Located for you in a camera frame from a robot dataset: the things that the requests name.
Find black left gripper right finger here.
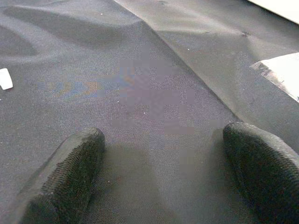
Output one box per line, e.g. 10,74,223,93
222,122,299,224

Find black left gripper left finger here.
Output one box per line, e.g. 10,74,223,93
4,127,106,224

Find small white paper scrap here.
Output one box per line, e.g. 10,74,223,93
0,68,14,91

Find black table cloth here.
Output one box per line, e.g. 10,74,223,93
0,0,299,224

